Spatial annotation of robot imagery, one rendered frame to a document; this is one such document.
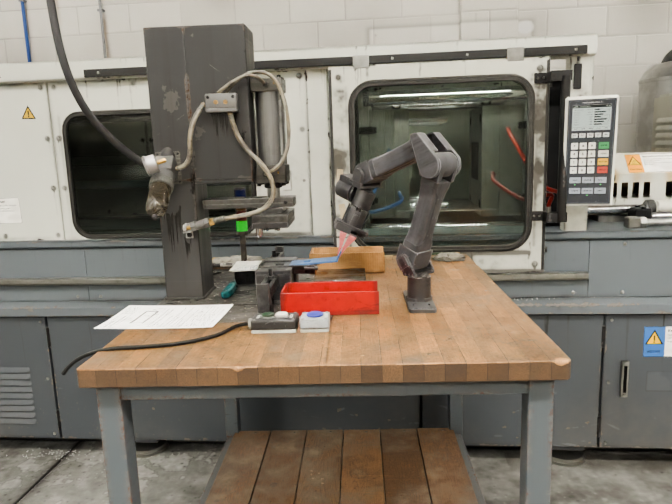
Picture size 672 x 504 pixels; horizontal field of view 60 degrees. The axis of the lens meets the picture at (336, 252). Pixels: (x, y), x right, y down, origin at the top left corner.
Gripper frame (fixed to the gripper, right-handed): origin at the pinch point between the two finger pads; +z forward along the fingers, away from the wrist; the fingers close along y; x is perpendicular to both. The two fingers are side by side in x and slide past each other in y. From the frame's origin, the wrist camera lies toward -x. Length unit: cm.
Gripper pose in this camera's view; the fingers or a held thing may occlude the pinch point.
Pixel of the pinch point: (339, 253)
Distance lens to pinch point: 169.9
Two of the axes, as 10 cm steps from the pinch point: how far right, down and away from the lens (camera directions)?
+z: -4.0, 9.0, 1.7
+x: -0.4, 1.7, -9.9
